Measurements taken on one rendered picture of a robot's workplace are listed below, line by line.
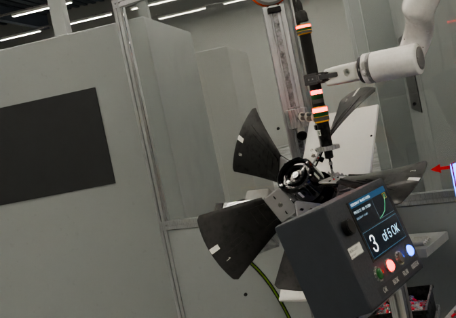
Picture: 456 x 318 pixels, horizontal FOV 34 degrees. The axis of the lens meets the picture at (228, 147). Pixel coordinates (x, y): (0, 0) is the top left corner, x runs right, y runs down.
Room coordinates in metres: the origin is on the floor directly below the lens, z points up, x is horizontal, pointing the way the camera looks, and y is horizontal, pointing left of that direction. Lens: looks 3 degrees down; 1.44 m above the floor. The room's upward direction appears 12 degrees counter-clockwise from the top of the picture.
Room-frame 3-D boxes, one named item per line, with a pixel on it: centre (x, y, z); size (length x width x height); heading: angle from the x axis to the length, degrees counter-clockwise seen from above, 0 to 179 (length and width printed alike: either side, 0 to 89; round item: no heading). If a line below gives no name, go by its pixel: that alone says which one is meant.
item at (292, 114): (2.74, -0.27, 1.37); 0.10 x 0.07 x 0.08; 1
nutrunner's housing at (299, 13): (2.11, -0.28, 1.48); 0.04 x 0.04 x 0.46
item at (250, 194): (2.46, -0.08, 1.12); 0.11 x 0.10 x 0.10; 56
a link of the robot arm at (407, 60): (1.97, -0.49, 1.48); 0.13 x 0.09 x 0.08; 56
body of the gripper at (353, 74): (2.05, -0.37, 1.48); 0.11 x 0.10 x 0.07; 56
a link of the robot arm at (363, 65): (2.01, -0.42, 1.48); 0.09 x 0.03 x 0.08; 146
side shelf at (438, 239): (2.63, -0.50, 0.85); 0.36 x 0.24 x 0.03; 56
